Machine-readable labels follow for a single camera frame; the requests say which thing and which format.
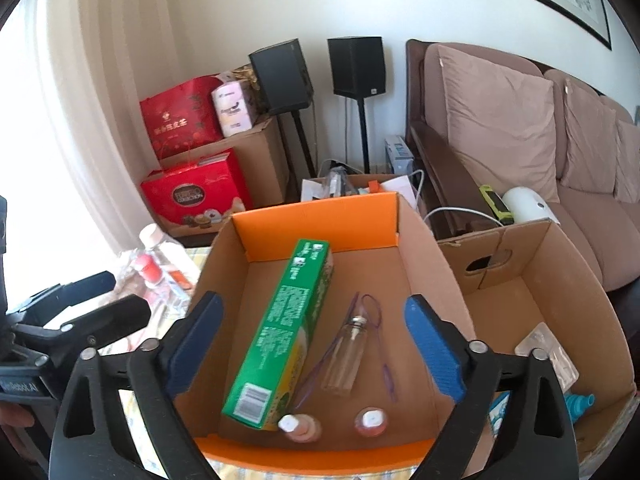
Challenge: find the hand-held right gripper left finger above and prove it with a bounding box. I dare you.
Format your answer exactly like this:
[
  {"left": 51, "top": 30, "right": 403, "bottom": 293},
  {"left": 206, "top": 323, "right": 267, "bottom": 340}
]
[{"left": 48, "top": 290, "right": 223, "bottom": 480}]

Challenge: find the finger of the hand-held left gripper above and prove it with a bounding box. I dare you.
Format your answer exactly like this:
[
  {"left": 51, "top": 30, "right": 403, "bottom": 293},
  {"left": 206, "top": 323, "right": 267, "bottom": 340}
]
[
  {"left": 15, "top": 294, "right": 151, "bottom": 361},
  {"left": 10, "top": 271, "right": 117, "bottom": 328}
]

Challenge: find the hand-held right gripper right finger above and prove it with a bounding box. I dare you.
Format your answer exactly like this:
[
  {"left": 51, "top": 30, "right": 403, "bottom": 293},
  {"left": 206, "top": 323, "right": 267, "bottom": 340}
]
[{"left": 404, "top": 294, "right": 581, "bottom": 480}]

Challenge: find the cardboard box with orange flaps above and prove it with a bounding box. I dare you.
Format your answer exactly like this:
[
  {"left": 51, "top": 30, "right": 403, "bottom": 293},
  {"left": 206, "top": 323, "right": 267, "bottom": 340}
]
[{"left": 192, "top": 191, "right": 476, "bottom": 476}]

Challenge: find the small pink bottle white cap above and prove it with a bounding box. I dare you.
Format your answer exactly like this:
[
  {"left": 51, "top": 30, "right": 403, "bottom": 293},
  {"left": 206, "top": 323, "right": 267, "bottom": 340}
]
[
  {"left": 278, "top": 412, "right": 322, "bottom": 445},
  {"left": 354, "top": 407, "right": 388, "bottom": 441}
]

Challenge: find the clear bottle pink cap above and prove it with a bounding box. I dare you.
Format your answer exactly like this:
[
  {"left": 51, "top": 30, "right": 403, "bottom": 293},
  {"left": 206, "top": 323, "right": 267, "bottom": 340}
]
[{"left": 117, "top": 254, "right": 171, "bottom": 311}]

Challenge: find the large clear bottle white cap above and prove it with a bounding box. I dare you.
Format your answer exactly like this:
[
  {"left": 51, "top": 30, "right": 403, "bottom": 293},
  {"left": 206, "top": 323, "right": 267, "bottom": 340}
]
[{"left": 125, "top": 223, "right": 201, "bottom": 306}]

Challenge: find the long green carton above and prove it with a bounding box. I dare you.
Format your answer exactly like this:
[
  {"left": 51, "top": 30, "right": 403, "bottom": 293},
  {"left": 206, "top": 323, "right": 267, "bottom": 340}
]
[{"left": 221, "top": 238, "right": 335, "bottom": 432}]

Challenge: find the small clear glass bottle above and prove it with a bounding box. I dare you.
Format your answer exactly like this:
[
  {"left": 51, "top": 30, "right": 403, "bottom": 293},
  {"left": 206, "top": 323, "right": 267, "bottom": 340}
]
[{"left": 320, "top": 314, "right": 371, "bottom": 397}]

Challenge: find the blue and white packet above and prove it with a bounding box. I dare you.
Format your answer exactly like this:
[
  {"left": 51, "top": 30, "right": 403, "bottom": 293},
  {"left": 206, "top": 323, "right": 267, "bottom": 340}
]
[{"left": 487, "top": 391, "right": 511, "bottom": 441}]

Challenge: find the clear blister pack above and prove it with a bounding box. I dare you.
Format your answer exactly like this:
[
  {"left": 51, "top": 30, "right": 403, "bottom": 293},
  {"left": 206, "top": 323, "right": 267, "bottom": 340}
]
[{"left": 515, "top": 324, "right": 580, "bottom": 391}]

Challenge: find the red gift bag chocolate picture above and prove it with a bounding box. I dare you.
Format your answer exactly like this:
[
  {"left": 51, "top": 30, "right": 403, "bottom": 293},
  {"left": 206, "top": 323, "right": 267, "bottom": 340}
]
[{"left": 140, "top": 152, "right": 253, "bottom": 238}]

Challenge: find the green and black device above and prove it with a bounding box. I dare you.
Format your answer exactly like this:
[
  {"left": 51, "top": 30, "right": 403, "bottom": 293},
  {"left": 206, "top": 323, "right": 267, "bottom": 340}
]
[{"left": 478, "top": 185, "right": 516, "bottom": 226}]

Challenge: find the teal bottle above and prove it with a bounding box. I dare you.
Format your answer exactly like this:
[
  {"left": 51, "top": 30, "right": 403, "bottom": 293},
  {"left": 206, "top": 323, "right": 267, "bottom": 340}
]
[{"left": 565, "top": 392, "right": 597, "bottom": 418}]

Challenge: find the open cardboard box with clutter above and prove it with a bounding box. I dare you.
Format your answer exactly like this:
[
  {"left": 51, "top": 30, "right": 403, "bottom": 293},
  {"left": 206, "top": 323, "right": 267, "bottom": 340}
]
[{"left": 300, "top": 160, "right": 426, "bottom": 211}]

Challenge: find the white rounded device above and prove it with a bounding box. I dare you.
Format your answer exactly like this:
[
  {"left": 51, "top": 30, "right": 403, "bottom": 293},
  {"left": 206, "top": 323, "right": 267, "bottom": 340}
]
[{"left": 501, "top": 186, "right": 561, "bottom": 225}]

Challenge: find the white curtain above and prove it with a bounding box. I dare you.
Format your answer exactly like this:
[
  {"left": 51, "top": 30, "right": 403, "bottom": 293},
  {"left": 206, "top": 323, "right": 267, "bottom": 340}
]
[{"left": 0, "top": 0, "right": 173, "bottom": 281}]

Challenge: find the clear plastic package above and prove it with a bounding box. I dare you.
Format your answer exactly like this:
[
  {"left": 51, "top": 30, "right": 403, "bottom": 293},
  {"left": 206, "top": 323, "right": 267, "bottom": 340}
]
[{"left": 322, "top": 167, "right": 351, "bottom": 198}]

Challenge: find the brown wooden sofa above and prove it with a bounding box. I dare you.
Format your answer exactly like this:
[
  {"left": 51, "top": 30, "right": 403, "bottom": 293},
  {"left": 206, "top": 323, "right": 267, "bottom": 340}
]
[{"left": 405, "top": 39, "right": 640, "bottom": 306}]

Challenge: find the blue and white box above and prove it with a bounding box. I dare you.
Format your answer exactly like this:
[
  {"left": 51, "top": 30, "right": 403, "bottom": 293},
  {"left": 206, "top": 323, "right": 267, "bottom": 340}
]
[{"left": 384, "top": 135, "right": 416, "bottom": 173}]

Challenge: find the red gift bag gold print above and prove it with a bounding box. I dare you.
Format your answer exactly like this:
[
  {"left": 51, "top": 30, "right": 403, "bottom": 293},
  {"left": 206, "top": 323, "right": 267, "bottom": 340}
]
[{"left": 139, "top": 76, "right": 223, "bottom": 161}]

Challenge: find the plain brown cardboard box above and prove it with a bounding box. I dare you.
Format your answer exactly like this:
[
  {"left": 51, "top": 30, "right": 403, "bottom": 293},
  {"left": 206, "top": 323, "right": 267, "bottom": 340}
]
[{"left": 220, "top": 117, "right": 291, "bottom": 211}]

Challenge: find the black speaker stand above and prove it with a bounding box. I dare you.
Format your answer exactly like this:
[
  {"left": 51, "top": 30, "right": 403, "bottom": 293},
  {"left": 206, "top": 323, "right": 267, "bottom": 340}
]
[
  {"left": 356, "top": 96, "right": 372, "bottom": 175},
  {"left": 277, "top": 110, "right": 318, "bottom": 181}
]

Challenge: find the beige sofa cushion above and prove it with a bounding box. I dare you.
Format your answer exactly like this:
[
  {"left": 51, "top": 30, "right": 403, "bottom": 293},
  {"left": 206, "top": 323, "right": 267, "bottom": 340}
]
[
  {"left": 437, "top": 42, "right": 561, "bottom": 203},
  {"left": 544, "top": 70, "right": 621, "bottom": 196},
  {"left": 614, "top": 97, "right": 640, "bottom": 204}
]

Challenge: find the white tissue pack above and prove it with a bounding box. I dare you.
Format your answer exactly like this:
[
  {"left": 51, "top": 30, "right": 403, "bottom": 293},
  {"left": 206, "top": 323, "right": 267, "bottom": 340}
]
[{"left": 211, "top": 80, "right": 258, "bottom": 138}]

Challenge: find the gold wrapped item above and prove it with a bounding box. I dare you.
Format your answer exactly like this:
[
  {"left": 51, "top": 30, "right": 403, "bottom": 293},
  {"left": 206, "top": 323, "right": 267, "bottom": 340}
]
[{"left": 217, "top": 65, "right": 261, "bottom": 111}]

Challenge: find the black speaker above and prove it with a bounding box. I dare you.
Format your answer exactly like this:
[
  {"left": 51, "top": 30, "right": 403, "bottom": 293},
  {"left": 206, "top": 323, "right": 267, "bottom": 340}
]
[
  {"left": 327, "top": 36, "right": 387, "bottom": 98},
  {"left": 248, "top": 38, "right": 313, "bottom": 116}
]

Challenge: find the purple string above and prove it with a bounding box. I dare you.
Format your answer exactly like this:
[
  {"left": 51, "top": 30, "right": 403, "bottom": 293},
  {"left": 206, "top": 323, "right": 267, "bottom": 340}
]
[{"left": 292, "top": 292, "right": 398, "bottom": 411}]

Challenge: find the brown cardboard box with handle holes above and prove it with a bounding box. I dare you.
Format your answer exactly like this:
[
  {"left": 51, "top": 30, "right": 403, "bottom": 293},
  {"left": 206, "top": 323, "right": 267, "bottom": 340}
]
[{"left": 437, "top": 219, "right": 640, "bottom": 466}]

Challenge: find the white cable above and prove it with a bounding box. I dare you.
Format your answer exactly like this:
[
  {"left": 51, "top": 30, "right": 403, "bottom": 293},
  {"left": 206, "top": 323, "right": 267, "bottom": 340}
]
[{"left": 412, "top": 170, "right": 501, "bottom": 226}]

